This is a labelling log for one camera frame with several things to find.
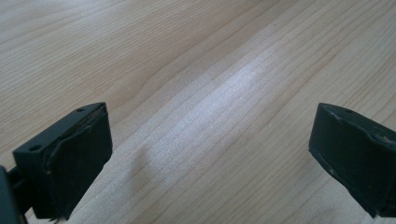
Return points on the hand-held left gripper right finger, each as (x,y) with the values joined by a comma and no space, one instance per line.
(348,149)

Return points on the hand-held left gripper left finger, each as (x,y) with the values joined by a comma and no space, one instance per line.
(71,161)

